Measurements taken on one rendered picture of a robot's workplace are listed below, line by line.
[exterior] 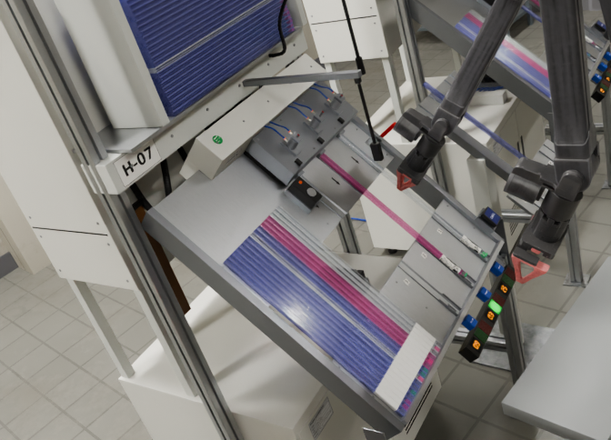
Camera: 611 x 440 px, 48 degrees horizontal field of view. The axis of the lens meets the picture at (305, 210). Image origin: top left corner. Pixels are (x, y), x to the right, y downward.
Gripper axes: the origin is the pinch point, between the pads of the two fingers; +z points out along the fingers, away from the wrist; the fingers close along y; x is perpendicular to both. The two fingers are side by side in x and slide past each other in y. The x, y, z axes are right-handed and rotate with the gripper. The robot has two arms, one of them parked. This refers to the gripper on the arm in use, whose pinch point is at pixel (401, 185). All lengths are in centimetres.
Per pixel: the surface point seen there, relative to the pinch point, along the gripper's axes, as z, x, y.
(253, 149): -6.0, -33.8, 27.0
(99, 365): 186, -69, 12
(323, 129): -7.7, -24.6, 8.1
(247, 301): 0, -12, 59
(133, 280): 23, -39, 59
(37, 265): 260, -159, -45
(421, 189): 4.1, 4.9, -8.5
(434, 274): 3.4, 19.8, 16.7
